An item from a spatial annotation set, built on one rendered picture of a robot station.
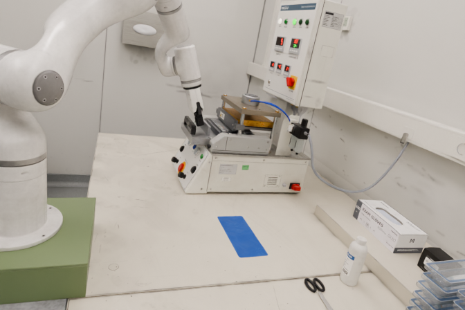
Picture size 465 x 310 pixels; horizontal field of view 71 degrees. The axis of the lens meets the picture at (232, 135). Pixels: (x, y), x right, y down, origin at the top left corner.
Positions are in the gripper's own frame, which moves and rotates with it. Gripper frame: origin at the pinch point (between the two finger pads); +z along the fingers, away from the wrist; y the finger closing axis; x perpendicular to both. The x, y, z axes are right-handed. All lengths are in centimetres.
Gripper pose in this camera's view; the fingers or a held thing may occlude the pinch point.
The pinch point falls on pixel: (199, 120)
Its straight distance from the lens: 141.0
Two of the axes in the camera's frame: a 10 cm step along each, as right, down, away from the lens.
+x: 9.3, -2.6, 2.5
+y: 3.3, 3.2, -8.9
